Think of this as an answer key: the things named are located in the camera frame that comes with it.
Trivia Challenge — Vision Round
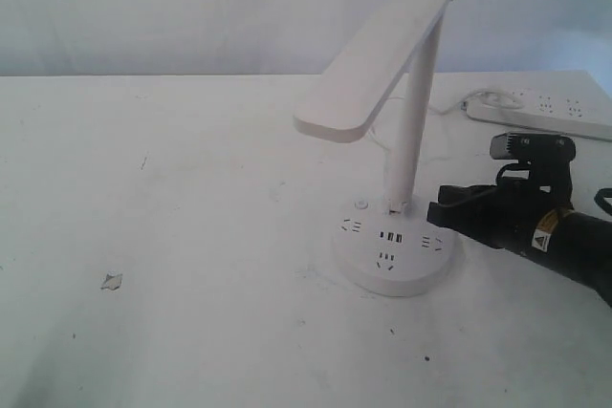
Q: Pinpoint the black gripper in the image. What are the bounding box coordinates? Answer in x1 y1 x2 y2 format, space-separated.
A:
426 180 574 254

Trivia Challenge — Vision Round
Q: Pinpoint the white desk lamp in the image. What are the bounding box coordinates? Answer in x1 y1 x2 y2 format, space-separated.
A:
294 0 456 297

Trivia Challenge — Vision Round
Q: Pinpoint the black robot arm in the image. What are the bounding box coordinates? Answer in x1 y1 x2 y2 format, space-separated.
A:
426 179 611 304

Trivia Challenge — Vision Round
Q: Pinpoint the white plug on strip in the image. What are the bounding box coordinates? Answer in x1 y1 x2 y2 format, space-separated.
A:
463 88 524 110

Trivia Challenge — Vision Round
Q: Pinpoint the white power strip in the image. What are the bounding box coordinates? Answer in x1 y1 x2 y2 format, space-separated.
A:
466 88 611 141

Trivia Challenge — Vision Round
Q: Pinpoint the black camera cable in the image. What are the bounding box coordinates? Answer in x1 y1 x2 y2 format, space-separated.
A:
439 162 532 211

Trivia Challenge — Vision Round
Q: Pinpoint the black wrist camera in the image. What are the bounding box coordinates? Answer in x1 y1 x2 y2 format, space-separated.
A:
490 132 577 204

